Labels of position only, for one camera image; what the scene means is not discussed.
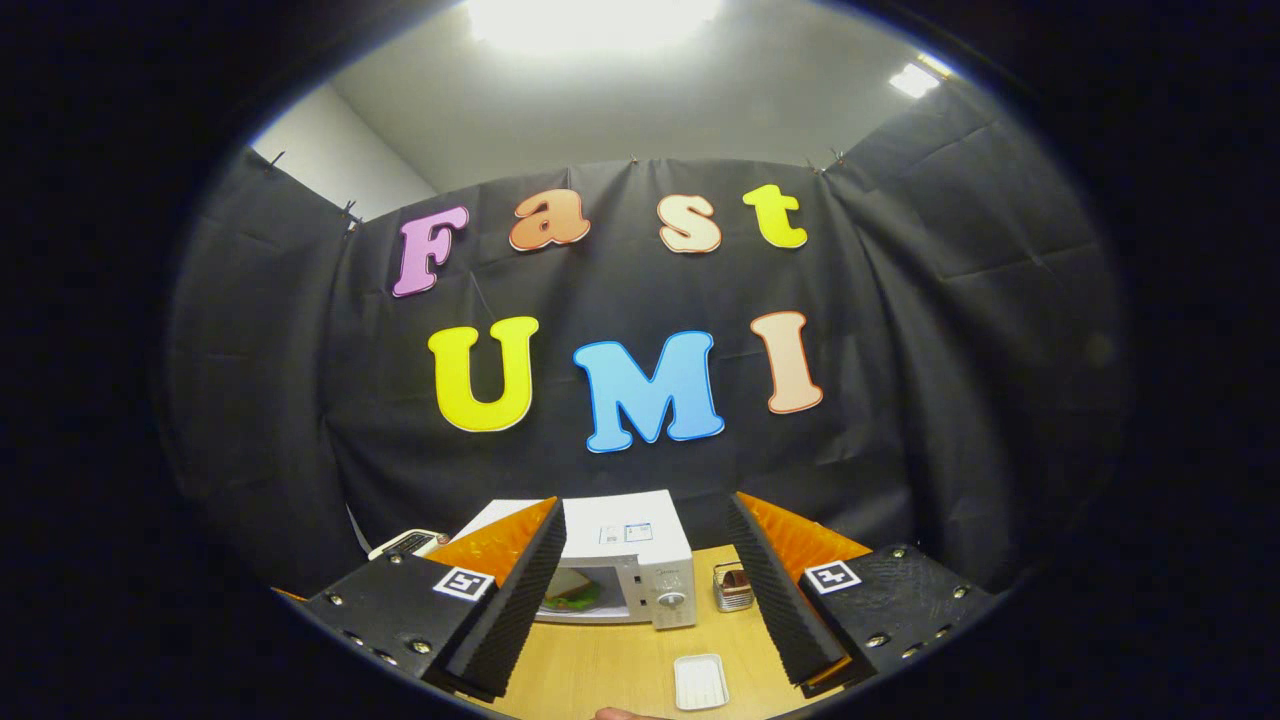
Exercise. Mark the bread and lettuce sandwich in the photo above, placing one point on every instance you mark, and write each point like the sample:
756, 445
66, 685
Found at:
572, 590

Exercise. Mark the small white tray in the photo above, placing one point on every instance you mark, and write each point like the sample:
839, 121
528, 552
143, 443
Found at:
700, 682

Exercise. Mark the small ceiling light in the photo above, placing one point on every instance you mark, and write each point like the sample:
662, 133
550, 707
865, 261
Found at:
915, 78

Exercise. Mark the large ceiling light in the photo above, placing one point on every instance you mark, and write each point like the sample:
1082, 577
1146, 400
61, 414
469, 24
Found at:
590, 20

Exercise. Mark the black backdrop cloth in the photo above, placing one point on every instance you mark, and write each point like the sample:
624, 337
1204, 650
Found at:
900, 350

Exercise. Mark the white microwave oven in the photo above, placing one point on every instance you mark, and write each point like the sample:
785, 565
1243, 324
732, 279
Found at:
640, 555

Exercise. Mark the metal utensil holder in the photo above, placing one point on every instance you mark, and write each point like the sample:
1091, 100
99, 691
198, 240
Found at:
732, 590

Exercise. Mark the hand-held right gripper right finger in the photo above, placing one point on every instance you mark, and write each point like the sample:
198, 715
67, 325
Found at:
775, 595

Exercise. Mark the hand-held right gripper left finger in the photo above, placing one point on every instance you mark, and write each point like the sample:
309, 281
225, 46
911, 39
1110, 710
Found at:
520, 595

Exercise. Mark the white toaster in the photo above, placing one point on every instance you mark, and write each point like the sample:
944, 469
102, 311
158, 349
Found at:
405, 543

